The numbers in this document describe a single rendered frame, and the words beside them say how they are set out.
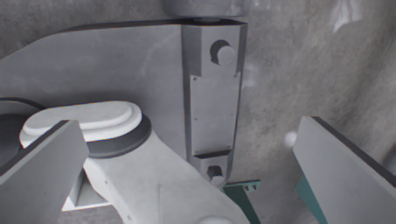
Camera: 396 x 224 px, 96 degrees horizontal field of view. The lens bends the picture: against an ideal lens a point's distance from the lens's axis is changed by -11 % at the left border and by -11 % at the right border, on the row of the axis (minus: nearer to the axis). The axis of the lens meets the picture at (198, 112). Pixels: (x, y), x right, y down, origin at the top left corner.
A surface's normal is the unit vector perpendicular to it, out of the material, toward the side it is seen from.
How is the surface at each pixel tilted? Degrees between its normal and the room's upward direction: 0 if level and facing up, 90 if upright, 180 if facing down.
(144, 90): 0
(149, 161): 90
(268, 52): 0
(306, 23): 0
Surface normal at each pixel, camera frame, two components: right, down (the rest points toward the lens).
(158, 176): 0.00, -0.86
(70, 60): 0.22, 0.49
